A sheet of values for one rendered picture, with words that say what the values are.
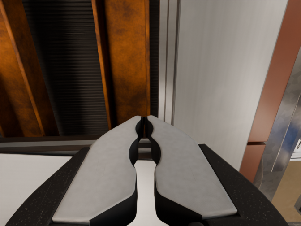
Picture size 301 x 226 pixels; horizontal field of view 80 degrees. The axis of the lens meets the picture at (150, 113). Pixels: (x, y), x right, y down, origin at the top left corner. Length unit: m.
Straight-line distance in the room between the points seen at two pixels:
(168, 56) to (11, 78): 0.32
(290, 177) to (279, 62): 1.71
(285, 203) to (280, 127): 1.69
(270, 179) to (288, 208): 1.63
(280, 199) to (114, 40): 1.96
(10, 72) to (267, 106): 0.42
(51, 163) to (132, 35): 0.23
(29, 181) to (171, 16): 0.25
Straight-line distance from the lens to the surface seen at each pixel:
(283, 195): 2.06
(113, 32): 0.34
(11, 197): 0.32
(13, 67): 0.42
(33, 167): 0.27
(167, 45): 0.19
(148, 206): 0.29
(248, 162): 0.31
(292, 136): 0.54
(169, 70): 0.19
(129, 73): 0.35
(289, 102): 0.48
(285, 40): 0.24
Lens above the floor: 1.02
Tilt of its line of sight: 63 degrees down
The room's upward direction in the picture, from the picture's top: 175 degrees clockwise
